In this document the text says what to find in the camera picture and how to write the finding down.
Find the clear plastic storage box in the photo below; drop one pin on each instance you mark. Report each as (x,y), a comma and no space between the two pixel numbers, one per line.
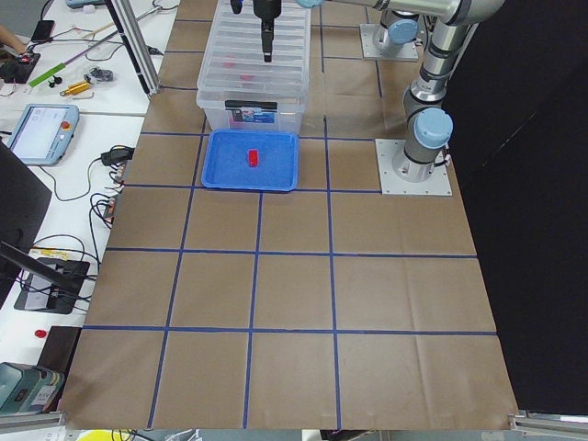
(287,118)

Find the aluminium frame rail right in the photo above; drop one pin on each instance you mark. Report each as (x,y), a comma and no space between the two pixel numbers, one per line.
(561,425)

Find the yellow brass tool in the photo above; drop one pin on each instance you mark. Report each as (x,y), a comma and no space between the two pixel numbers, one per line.
(76,88)

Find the black small clamp part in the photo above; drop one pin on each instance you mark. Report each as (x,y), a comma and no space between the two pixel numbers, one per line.
(99,75)

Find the black monitor stand base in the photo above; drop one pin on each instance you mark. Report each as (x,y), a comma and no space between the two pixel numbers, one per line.
(38,294)

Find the clear ribbed box lid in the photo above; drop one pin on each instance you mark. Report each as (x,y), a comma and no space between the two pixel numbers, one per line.
(239,36)

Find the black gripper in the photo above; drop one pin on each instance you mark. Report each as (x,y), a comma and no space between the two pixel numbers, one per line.
(265,8)

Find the black monitor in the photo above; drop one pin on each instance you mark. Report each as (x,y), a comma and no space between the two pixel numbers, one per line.
(24,204)

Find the teach pendant tablet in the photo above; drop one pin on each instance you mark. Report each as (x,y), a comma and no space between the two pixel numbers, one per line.
(43,133)

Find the black smartphone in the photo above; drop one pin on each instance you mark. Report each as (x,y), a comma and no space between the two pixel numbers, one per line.
(43,30)

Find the person hand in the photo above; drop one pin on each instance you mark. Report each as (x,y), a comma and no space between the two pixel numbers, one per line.
(9,39)

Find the green equipment box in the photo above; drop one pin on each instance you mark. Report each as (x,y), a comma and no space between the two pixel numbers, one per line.
(27,389)

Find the aluminium frame rail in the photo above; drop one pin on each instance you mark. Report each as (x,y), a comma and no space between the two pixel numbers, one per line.
(28,422)
(561,425)

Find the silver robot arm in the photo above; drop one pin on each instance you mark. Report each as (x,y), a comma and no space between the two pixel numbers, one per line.
(430,127)
(388,17)

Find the black box latch handle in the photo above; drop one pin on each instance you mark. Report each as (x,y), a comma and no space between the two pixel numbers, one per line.
(267,106)

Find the aluminium frame post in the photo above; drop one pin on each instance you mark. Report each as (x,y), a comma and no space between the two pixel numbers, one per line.
(129,30)

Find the aluminium frame rail left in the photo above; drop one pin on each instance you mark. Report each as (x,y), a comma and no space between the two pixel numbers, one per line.
(28,422)

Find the dark brown box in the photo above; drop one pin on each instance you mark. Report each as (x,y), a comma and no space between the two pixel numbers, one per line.
(58,351)

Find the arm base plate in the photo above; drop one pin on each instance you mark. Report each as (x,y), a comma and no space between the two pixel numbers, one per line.
(395,43)
(399,176)

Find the black power adapter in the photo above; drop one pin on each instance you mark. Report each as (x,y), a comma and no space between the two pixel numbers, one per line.
(117,155)

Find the green stick tool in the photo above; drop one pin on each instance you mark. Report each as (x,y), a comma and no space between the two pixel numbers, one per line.
(45,76)

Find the blue plastic tray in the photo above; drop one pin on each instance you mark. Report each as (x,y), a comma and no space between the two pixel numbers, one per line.
(226,164)

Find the black controller with red button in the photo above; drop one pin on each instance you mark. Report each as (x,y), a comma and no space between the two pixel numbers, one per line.
(18,71)

